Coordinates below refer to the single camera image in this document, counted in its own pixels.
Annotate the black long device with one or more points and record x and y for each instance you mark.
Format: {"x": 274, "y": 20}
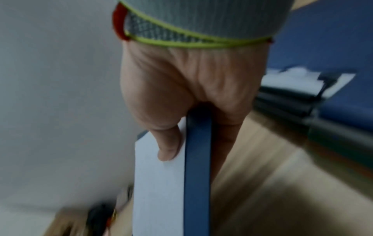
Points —
{"x": 294, "y": 103}

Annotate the black small object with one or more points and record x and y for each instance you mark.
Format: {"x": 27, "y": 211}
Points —
{"x": 100, "y": 219}

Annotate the white and blue box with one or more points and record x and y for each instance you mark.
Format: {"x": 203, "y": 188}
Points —
{"x": 163, "y": 189}

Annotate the blue partition board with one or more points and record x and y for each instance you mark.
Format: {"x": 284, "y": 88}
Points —
{"x": 329, "y": 41}

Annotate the person's right hand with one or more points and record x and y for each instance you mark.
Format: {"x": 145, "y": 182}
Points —
{"x": 186, "y": 76}

